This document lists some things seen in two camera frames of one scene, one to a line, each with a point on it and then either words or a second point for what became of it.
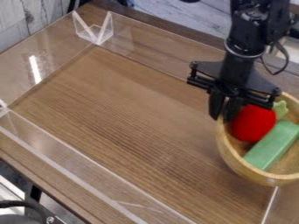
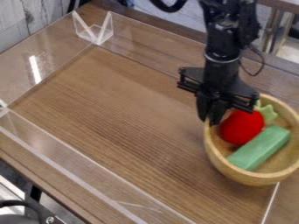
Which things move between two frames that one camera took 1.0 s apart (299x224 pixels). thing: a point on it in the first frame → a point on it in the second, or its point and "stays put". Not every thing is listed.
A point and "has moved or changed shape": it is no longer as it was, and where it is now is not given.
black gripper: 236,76 → 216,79
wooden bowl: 280,173 has moved or changed shape
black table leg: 35,192 stays put
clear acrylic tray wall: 96,192 stays put
